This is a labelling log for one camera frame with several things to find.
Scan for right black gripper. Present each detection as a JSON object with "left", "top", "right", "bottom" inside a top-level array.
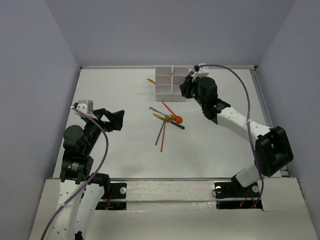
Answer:
[{"left": 178, "top": 75, "right": 206, "bottom": 108}]

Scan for teal chopstick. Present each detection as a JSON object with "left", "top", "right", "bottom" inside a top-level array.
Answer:
[{"left": 153, "top": 113, "right": 167, "bottom": 146}]

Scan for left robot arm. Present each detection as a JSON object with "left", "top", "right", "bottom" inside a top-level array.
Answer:
[{"left": 40, "top": 102, "right": 125, "bottom": 240}]

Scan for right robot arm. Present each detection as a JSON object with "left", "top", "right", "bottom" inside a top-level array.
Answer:
[{"left": 179, "top": 75, "right": 294, "bottom": 196}]

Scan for white right organizer container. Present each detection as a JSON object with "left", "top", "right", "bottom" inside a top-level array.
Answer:
[{"left": 171, "top": 66, "right": 190, "bottom": 102}]

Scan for white organizer container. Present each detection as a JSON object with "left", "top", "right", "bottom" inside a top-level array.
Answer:
[
  {"left": 171, "top": 66, "right": 190, "bottom": 102},
  {"left": 154, "top": 66, "right": 173, "bottom": 102}
]

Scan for white left organizer container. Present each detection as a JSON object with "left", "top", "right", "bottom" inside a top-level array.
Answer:
[{"left": 154, "top": 66, "right": 173, "bottom": 102}]

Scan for orange spoon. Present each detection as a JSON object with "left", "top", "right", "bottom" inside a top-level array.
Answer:
[{"left": 175, "top": 115, "right": 183, "bottom": 124}]

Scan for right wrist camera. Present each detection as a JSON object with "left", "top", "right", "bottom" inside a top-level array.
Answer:
[{"left": 189, "top": 63, "right": 210, "bottom": 78}]

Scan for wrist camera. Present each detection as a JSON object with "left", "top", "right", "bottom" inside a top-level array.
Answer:
[
  {"left": 189, "top": 63, "right": 210, "bottom": 78},
  {"left": 70, "top": 99, "right": 94, "bottom": 115}
]

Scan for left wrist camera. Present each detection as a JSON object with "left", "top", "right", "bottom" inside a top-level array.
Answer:
[{"left": 70, "top": 99, "right": 94, "bottom": 115}]

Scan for gold knife green handle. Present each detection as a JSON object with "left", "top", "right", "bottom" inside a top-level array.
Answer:
[{"left": 153, "top": 113, "right": 185, "bottom": 130}]

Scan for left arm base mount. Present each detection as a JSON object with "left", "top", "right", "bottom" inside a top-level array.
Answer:
[{"left": 95, "top": 181, "right": 127, "bottom": 211}]

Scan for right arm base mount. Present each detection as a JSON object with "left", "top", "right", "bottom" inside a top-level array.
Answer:
[{"left": 211, "top": 181, "right": 263, "bottom": 210}]

